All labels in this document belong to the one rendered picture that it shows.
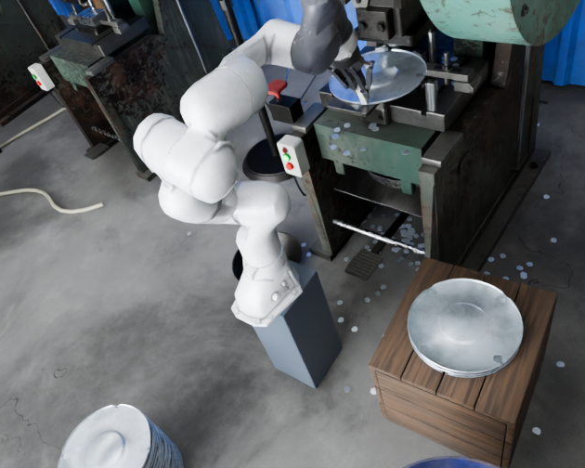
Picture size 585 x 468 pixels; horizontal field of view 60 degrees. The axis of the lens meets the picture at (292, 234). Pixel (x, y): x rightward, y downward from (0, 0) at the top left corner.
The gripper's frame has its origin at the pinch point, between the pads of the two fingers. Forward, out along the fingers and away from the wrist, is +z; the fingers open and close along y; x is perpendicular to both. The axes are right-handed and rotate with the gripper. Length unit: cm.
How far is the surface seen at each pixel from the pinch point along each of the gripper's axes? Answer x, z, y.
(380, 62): 18.7, 12.7, -2.0
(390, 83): 8.5, 7.9, 4.4
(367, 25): 19.3, -3.8, -2.1
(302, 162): -11.4, 25.0, -25.3
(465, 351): -61, 21, 36
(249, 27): 136, 138, -152
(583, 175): 26, 102, 62
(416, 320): -56, 23, 22
